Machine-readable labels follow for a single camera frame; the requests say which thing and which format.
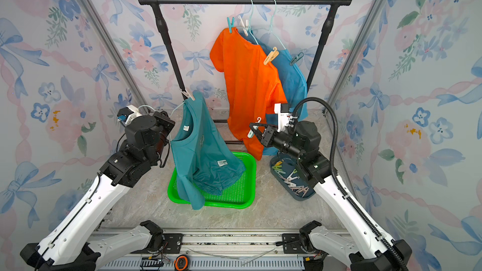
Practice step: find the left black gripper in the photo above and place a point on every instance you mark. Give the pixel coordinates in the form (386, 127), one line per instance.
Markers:
(167, 123)

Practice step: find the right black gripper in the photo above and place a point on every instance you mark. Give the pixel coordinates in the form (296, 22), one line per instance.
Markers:
(268, 137)

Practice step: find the pale green clothespin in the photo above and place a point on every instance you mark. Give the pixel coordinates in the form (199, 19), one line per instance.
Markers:
(254, 129)

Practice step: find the dark teal clothespin bin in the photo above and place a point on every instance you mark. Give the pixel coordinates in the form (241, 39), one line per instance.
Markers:
(284, 169)

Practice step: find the off-white clothespin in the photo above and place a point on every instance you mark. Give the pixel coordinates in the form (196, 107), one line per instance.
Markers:
(188, 95)

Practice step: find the orange t-shirt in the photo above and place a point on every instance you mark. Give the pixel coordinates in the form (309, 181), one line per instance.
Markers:
(253, 88)

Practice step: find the beige clothespin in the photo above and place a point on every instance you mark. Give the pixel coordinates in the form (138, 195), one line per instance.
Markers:
(271, 56)

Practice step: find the light teal wire hanger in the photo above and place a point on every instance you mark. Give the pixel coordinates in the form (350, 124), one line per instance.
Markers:
(270, 31)

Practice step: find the white clothespin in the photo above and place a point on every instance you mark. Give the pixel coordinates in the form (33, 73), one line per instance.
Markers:
(244, 24)

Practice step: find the bright teal clothespin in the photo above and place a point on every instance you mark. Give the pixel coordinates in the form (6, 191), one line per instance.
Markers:
(231, 24)

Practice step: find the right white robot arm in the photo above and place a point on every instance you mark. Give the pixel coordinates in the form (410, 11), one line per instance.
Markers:
(339, 210)

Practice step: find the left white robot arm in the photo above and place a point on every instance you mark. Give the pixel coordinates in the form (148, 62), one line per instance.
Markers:
(117, 176)

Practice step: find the green plastic tray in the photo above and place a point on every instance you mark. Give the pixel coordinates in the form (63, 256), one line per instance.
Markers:
(226, 195)

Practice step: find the black clothes rack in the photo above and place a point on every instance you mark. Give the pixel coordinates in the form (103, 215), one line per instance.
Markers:
(305, 136)

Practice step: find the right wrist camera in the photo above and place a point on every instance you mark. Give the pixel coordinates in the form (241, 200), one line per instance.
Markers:
(285, 120)

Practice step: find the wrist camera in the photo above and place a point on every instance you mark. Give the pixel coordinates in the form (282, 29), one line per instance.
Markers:
(285, 120)
(126, 115)

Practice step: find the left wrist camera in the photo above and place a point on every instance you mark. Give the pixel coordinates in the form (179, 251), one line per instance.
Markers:
(126, 115)

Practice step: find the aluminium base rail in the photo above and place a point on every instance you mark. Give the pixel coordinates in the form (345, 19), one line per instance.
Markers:
(196, 248)

